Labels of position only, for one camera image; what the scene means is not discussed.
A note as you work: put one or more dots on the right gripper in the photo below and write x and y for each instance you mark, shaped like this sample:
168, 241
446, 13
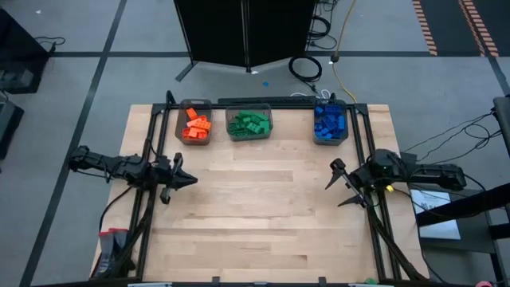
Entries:
354, 179

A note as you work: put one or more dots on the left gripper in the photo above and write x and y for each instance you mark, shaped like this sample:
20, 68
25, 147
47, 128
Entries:
167, 171

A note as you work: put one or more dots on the blue long building block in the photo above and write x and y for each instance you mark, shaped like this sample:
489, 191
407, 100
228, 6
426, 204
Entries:
329, 134
341, 123
330, 120
334, 108

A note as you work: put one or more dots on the blue small building block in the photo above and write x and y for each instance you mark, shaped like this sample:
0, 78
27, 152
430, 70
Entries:
318, 111
318, 128

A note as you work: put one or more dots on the green long building block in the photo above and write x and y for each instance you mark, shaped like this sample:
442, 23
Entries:
253, 128
265, 127
244, 119
235, 129
259, 116

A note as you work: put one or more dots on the grey translucent plastic bin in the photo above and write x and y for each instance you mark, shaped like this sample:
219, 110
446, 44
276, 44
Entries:
249, 107
346, 119
179, 119

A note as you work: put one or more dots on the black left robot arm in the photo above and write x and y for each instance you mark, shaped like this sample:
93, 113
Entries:
115, 165

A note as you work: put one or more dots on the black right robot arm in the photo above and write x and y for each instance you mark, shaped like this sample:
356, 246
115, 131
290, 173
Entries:
430, 173

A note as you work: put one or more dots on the grey clamp with red end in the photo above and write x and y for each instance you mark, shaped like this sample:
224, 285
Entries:
119, 243
105, 247

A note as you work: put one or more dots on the white paper sheet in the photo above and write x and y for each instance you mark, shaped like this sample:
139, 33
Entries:
434, 215

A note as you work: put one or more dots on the small green object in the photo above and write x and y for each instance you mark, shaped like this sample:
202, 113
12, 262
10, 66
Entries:
370, 281

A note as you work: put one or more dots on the black flat bar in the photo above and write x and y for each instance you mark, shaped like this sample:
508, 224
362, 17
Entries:
291, 100

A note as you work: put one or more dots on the black beam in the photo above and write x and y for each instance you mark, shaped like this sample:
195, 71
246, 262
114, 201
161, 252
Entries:
458, 209

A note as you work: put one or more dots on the dark grey side desk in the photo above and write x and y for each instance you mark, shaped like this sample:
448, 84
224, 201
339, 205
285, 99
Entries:
474, 239

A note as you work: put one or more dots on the small pink object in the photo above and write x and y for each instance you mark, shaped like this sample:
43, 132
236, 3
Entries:
484, 284

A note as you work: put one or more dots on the black monitor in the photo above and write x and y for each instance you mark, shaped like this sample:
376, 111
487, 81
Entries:
503, 123

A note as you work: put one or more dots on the orange striped floor tape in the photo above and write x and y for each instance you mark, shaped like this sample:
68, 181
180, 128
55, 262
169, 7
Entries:
425, 28

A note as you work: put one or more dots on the black cabinet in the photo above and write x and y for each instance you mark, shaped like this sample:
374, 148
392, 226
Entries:
20, 60
8, 127

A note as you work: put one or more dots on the black aluminium table frame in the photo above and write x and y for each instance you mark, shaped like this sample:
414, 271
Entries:
362, 108

